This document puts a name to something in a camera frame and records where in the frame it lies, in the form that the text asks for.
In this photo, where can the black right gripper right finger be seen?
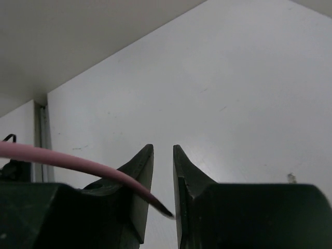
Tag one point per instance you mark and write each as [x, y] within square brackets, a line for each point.
[223, 215]

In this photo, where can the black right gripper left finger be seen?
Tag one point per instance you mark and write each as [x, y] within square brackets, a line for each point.
[108, 213]

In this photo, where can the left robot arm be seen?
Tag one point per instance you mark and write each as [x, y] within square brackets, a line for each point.
[16, 171]

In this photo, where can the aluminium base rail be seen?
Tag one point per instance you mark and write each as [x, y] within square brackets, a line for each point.
[42, 173]

